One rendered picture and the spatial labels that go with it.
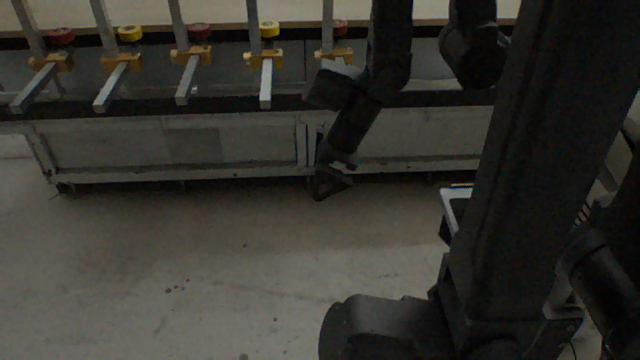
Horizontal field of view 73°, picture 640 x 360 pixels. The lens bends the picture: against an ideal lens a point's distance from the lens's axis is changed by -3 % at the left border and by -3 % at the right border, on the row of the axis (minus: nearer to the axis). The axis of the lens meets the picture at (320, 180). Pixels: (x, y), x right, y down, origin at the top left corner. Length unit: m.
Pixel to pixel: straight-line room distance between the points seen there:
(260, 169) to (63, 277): 0.98
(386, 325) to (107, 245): 1.95
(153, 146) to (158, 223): 0.36
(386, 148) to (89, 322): 1.48
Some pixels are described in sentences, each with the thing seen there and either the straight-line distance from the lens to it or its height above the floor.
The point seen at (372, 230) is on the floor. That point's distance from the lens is 2.09.
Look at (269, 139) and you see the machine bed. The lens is 2.12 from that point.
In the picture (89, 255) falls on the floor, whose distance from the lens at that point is 2.23.
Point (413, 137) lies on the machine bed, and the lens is 2.19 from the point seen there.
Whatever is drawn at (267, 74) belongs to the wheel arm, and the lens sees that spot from 1.51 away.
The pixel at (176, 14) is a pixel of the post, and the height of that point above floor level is 1.00.
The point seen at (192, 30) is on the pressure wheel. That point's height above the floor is 0.91.
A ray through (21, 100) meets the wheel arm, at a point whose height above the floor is 0.85.
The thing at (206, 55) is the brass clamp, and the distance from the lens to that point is 1.64.
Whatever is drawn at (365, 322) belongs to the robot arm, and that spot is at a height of 1.22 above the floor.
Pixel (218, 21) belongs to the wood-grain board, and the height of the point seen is 0.90.
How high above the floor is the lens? 1.53
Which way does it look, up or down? 41 degrees down
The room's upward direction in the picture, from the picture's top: straight up
